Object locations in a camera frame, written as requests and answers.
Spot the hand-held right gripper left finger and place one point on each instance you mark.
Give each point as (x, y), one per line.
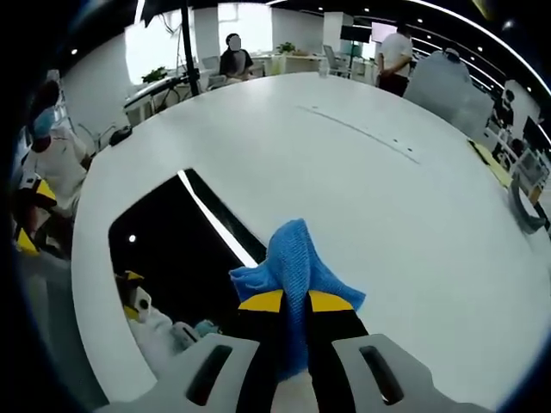
(168, 389)

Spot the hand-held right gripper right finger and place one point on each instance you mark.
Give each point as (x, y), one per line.
(417, 383)

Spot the black tablet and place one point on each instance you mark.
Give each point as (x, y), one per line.
(172, 241)

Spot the blue cleaning cloth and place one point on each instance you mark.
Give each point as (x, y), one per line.
(292, 258)

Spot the person's right hand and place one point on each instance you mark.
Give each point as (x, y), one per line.
(295, 398)

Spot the small black device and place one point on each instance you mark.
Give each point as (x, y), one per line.
(119, 136)

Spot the white folding desk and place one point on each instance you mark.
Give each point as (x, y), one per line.
(146, 95)

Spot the potted green plant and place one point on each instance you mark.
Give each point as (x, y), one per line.
(286, 47)
(155, 75)

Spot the grey curved plastic piece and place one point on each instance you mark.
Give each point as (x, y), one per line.
(523, 217)

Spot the black pole stand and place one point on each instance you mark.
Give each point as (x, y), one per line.
(188, 47)

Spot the white mesh office chair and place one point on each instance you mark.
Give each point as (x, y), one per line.
(210, 64)

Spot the yellow notepad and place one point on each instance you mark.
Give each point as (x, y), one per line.
(490, 165)

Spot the tan wooden cabinet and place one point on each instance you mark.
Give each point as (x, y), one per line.
(301, 63)

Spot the black screen on stand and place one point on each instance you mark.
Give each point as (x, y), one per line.
(355, 33)

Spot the wall display screen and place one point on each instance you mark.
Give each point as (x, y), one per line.
(381, 32)

